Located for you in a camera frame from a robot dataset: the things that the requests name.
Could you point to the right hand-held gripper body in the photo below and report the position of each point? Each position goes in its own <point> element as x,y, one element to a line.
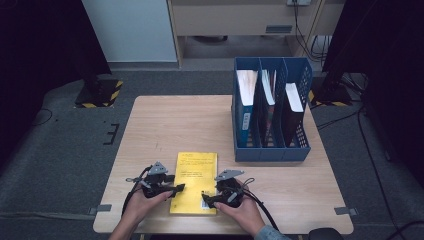
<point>231,195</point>

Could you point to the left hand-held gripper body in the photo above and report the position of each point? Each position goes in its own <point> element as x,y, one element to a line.
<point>153,183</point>

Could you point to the yellow book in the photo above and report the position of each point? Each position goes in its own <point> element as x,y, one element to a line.
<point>195,173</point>

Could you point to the blue plastic file rack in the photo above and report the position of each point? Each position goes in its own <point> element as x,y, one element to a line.
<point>266,155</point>

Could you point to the black book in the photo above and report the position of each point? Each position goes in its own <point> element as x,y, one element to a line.
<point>290,123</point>

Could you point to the bright blue book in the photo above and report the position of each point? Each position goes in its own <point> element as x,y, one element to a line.
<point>247,86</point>

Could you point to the teal illustrated book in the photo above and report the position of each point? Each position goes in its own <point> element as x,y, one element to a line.
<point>267,90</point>

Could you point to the person's right hand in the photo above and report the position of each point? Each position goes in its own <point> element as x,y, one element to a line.
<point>243,215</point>

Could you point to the person's left hand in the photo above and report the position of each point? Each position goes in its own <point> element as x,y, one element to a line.
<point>143,210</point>

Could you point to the grey tape strip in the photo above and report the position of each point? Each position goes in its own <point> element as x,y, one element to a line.
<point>345,210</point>
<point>100,209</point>

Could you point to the black stool seat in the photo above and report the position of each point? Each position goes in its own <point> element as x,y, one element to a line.
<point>325,234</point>

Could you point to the striped black stand base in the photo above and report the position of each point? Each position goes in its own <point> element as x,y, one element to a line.
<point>100,93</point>
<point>333,98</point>

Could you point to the white panel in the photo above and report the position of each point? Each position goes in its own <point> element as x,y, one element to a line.
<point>133,30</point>

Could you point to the beige cabinet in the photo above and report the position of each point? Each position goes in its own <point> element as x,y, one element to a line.
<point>233,20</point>

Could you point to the black curtain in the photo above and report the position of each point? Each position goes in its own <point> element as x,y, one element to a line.
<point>40,50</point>
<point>390,40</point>

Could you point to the white power strip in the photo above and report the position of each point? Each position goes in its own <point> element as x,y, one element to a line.
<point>299,2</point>

